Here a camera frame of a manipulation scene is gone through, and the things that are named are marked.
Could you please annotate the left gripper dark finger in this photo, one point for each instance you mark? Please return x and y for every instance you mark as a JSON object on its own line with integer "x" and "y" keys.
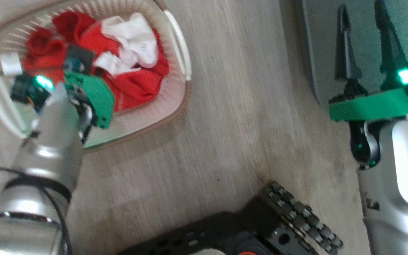
{"x": 80, "y": 56}

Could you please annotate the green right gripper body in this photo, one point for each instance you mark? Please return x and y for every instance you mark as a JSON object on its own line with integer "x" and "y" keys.
{"x": 367, "y": 106}

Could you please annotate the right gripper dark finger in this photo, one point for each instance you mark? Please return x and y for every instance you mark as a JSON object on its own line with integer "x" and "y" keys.
{"x": 388, "y": 42}
{"x": 345, "y": 56}

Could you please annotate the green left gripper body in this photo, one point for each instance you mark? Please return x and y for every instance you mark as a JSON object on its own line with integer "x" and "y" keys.
{"x": 97, "y": 97}

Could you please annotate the red garment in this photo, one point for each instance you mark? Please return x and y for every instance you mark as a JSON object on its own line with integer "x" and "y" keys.
{"x": 133, "y": 86}

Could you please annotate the white garment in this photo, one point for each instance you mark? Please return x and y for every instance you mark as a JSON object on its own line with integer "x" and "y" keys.
{"x": 138, "y": 39}

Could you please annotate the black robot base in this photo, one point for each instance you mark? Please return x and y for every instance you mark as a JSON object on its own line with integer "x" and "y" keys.
{"x": 218, "y": 233}

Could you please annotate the cream plastic laundry basket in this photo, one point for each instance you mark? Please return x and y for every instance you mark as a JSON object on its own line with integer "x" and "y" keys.
{"x": 147, "y": 120}

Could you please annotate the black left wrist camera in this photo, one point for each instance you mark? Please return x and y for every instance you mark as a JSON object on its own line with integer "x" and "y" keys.
{"x": 27, "y": 90}

